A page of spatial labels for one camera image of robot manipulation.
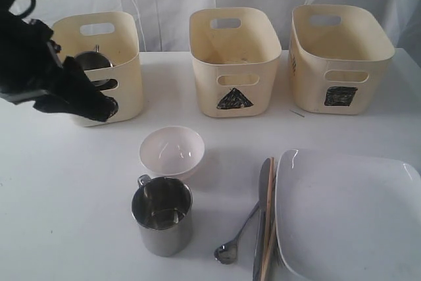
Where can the cream bin with triangle mark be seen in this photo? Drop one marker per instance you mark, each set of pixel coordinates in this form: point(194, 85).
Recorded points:
point(235, 54)

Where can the wooden chopstick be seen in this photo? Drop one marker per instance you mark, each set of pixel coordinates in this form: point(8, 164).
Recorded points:
point(267, 217)
point(269, 251)

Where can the cream bin with circle mark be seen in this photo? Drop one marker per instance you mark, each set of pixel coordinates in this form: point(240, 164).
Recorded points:
point(116, 35)

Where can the white square plate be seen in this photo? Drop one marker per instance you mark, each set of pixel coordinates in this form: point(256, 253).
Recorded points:
point(345, 217)

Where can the stainless steel table knife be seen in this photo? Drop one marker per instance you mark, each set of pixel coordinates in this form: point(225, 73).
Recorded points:
point(263, 188)

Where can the white plastic bowl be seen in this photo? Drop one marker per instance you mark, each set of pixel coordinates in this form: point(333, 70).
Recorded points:
point(172, 151)

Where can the stainless steel spoon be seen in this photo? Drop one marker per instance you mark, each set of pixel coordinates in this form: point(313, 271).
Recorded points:
point(227, 253)

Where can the stainless steel fork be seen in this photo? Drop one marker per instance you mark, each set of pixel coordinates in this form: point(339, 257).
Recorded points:
point(278, 256)

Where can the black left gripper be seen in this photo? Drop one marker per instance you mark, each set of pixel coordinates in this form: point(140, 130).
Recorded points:
point(31, 70)

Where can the cream bin with square mark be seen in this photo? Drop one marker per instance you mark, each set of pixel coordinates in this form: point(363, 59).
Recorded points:
point(338, 55)

